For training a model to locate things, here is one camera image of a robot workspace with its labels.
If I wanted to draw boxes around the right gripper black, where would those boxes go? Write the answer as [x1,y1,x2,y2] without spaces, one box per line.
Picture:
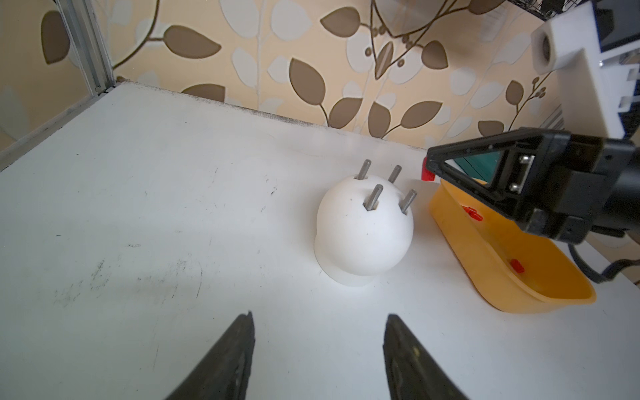
[424,128,639,244]

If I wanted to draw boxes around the green plastic tool case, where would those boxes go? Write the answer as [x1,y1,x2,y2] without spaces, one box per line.
[453,152,502,183]

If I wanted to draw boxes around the red sleeve in tray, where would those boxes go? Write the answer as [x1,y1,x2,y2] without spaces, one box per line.
[463,206,483,222]
[509,258,525,274]

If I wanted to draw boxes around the yellow plastic tray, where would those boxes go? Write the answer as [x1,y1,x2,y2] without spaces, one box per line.
[428,182,597,314]

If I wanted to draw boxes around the red screw protection sleeve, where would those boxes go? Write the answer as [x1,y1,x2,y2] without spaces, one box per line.
[421,157,436,182]

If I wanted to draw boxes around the black corrugated cable right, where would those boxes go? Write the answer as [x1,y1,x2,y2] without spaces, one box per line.
[567,242,640,285]

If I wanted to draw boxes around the white dome screw holder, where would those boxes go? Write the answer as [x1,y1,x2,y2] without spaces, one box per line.
[314,159,417,287]

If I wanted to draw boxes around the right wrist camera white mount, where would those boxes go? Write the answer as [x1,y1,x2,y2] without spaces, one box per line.
[531,1,639,139]

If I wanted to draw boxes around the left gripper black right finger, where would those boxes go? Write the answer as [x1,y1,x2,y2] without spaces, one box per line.
[383,314,466,400]

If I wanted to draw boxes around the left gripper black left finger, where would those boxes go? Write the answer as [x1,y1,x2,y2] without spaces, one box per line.
[168,312,255,399]

